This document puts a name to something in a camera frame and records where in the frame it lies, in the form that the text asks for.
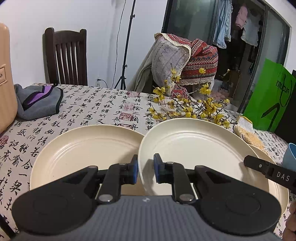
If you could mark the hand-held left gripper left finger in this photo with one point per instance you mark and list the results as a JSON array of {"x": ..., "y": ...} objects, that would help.
[{"x": 135, "y": 170}]

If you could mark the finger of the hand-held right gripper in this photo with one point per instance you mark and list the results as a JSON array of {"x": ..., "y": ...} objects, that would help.
[{"x": 254, "y": 164}]

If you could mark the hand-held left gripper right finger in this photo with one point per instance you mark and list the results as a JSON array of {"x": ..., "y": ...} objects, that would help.
[{"x": 158, "y": 171}]

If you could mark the cream ribbed plate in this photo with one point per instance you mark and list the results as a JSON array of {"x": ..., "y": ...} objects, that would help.
[
  {"x": 196, "y": 143},
  {"x": 87, "y": 148},
  {"x": 281, "y": 197}
]

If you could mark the blue bowl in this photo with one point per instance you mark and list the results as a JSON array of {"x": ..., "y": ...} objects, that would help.
[{"x": 290, "y": 157}]

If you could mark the person's right hand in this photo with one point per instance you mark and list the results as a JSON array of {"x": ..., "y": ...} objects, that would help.
[{"x": 291, "y": 229}]

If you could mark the white yellow knitted glove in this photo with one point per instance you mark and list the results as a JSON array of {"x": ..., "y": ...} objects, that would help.
[{"x": 245, "y": 129}]

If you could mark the black paper bag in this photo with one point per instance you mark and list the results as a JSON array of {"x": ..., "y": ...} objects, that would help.
[{"x": 288, "y": 129}]

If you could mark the green paper bag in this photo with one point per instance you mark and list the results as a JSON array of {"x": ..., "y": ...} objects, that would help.
[{"x": 266, "y": 97}]

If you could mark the yellow blossom branch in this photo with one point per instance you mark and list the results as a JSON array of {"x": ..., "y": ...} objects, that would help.
[{"x": 189, "y": 109}]

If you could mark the beige chair cover cloth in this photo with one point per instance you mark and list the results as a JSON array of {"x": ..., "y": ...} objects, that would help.
[{"x": 143, "y": 76}]

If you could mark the quilted lace-trimmed pillow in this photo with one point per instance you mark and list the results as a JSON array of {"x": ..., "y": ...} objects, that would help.
[{"x": 171, "y": 60}]

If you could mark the black studio light stand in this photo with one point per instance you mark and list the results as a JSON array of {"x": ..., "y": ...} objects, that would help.
[{"x": 126, "y": 58}]

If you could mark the red patterned woven blanket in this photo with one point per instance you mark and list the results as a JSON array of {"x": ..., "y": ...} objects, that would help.
[{"x": 203, "y": 62}]

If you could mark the grey purple cloth pouch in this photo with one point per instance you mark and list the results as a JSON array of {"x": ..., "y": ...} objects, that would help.
[{"x": 37, "y": 104}]

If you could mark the dark wooden chair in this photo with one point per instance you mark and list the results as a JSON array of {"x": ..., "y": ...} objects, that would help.
[{"x": 67, "y": 58}]

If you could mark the hanging white garment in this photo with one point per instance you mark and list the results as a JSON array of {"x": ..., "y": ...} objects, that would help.
[{"x": 251, "y": 32}]

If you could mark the hanging light blue shirt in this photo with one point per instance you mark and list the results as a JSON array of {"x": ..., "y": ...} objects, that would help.
[{"x": 222, "y": 25}]

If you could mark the hanging pink garment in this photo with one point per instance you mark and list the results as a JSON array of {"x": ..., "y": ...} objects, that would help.
[{"x": 241, "y": 17}]

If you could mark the black framed glass door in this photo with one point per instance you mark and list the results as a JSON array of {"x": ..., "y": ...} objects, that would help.
[{"x": 185, "y": 18}]

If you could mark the beige pink small suitcase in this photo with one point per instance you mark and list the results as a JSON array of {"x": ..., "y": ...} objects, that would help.
[{"x": 7, "y": 58}]

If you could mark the white wall outlet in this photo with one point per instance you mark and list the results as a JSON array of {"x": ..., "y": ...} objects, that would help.
[{"x": 97, "y": 82}]

